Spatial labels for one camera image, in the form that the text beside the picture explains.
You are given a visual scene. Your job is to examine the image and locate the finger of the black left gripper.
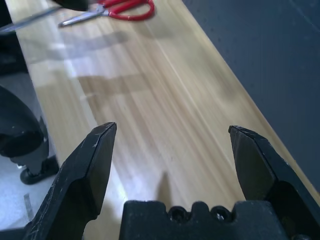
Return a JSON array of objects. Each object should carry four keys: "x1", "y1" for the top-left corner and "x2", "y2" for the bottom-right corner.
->
[{"x1": 52, "y1": 0, "x2": 90, "y2": 12}]

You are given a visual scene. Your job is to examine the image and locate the red handled screwdriver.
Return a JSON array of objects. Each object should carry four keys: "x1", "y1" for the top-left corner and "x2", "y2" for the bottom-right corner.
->
[{"x1": 0, "y1": 6, "x2": 61, "y2": 33}]

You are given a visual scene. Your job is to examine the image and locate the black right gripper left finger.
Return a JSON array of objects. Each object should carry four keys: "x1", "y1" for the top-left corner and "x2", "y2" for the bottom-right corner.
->
[{"x1": 23, "y1": 121, "x2": 118, "y2": 240}]

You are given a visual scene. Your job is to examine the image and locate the red handled scissors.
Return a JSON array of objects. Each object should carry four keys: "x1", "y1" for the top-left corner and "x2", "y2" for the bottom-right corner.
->
[{"x1": 58, "y1": 0, "x2": 156, "y2": 27}]

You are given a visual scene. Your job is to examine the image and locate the silver robot left leg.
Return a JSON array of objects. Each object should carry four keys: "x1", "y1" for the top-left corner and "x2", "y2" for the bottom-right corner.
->
[{"x1": 0, "y1": 84, "x2": 61, "y2": 186}]

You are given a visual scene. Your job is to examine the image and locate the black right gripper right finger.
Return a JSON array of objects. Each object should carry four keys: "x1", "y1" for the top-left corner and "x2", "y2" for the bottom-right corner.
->
[{"x1": 228, "y1": 124, "x2": 320, "y2": 240}]

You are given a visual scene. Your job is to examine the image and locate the short dark floor tape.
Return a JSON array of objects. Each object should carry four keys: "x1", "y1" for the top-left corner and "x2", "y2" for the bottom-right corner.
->
[{"x1": 23, "y1": 193, "x2": 35, "y2": 223}]

